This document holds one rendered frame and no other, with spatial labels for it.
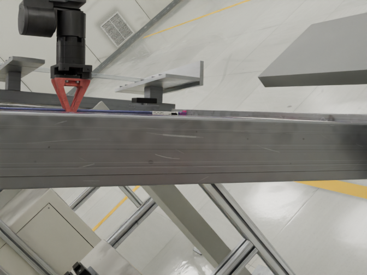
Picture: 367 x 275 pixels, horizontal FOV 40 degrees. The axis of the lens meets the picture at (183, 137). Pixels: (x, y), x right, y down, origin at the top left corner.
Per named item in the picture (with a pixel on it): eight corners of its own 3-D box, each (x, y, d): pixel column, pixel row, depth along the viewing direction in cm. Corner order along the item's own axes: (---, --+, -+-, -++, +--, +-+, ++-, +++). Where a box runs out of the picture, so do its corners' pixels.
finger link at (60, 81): (55, 115, 97) (56, 66, 96) (49, 114, 104) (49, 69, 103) (90, 116, 100) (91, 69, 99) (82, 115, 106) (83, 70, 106)
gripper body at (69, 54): (58, 72, 95) (59, 33, 94) (49, 75, 104) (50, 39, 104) (93, 75, 97) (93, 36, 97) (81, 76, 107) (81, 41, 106)
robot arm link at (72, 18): (90, 7, 99) (80, 11, 104) (55, 3, 95) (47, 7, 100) (89, 42, 99) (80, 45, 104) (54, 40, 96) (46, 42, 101)
